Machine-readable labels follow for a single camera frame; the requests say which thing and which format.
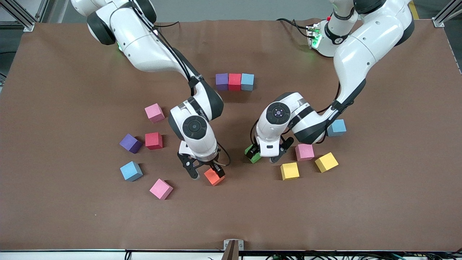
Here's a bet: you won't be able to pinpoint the green foam cube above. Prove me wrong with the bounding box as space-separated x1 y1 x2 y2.
245 144 261 164

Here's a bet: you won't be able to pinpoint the orange foam cube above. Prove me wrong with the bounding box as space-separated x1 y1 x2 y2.
204 165 225 187

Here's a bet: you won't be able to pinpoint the blue foam cube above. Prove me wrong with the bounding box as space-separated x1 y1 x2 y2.
241 73 255 91
120 161 144 182
328 119 347 137

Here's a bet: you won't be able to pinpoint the red foam cube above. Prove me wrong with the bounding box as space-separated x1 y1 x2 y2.
228 73 242 91
145 132 164 150

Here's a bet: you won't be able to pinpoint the purple foam cube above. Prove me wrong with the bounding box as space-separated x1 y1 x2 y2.
215 73 229 91
119 133 143 155

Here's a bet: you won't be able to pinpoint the yellow foam cube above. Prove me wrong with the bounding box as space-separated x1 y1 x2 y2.
314 152 339 173
280 162 300 181

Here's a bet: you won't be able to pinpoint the table cover sheet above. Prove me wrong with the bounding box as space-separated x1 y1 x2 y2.
0 19 462 251

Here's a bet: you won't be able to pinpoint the pink foam cube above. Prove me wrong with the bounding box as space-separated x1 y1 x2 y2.
149 178 174 200
144 103 166 124
295 144 315 161

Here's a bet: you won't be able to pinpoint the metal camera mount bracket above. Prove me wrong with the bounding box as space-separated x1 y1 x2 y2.
223 239 244 260

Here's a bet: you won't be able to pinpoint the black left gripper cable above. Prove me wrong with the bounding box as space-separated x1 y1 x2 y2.
318 81 341 114

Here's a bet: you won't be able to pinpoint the tangled black cables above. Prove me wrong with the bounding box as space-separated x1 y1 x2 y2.
265 252 462 260

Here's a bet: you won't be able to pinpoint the black left base cable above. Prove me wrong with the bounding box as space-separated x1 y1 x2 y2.
276 17 311 39

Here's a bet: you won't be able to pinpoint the white table edge rail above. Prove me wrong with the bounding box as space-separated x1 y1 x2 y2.
0 249 462 260

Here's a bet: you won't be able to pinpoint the aluminium frame post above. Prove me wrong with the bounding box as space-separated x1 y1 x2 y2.
432 0 462 28
0 0 49 32

